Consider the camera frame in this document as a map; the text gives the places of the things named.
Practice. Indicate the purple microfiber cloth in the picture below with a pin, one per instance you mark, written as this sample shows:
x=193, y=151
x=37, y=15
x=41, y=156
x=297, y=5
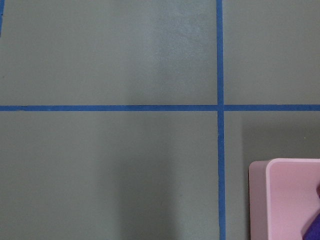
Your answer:
x=312, y=228

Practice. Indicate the pink plastic tray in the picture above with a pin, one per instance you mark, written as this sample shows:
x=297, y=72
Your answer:
x=283, y=197

